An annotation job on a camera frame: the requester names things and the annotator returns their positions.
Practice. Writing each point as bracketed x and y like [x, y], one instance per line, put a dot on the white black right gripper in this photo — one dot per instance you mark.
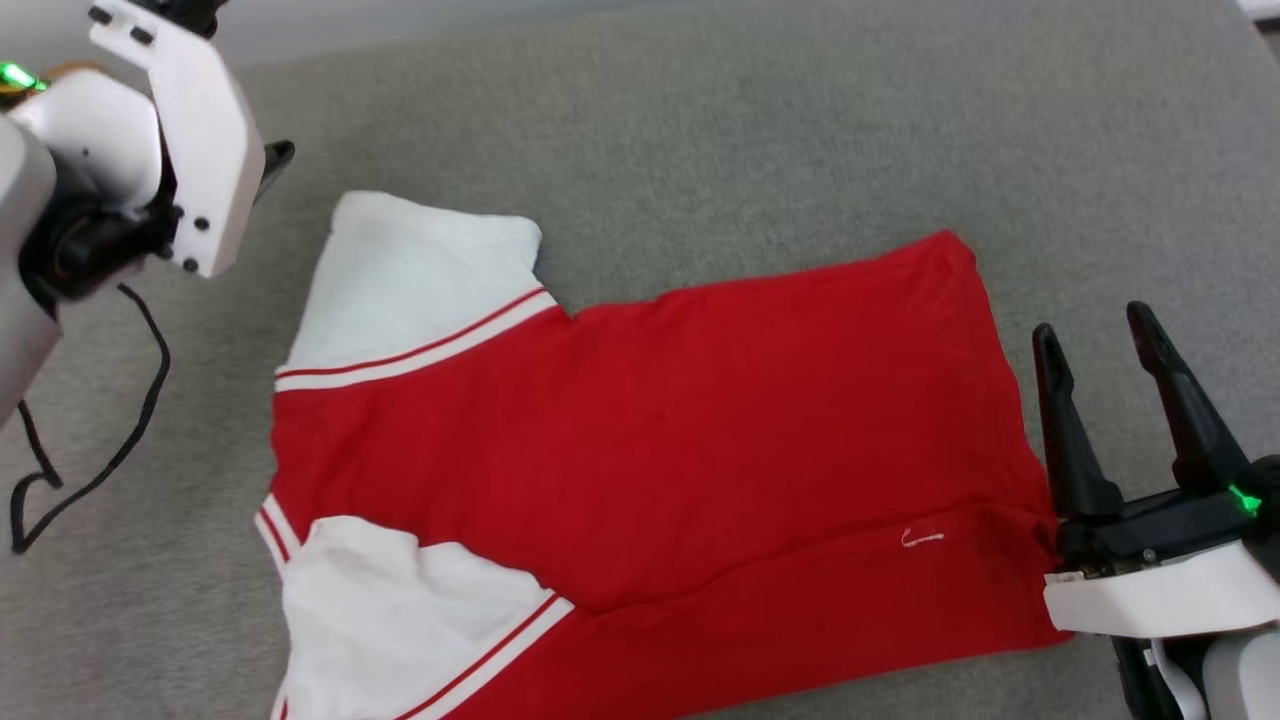
[1160, 580]

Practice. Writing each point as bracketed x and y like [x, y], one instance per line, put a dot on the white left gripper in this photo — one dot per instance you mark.
[205, 140]

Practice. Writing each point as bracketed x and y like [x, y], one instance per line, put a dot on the red white jersey shirt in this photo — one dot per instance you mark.
[640, 470]

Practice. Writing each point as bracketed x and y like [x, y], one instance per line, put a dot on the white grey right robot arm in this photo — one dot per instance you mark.
[1220, 680]

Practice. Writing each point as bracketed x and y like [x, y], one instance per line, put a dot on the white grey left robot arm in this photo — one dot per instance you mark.
[70, 190]

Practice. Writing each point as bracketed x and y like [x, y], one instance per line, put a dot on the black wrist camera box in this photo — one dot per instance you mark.
[185, 12]

